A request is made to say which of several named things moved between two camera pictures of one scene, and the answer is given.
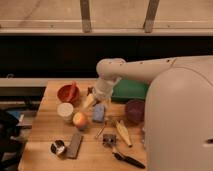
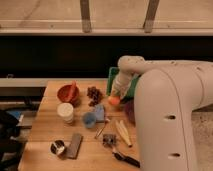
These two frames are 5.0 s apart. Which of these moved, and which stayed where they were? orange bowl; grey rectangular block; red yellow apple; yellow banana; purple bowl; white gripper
Moved: red yellow apple; white gripper
Stayed: purple bowl; grey rectangular block; orange bowl; yellow banana
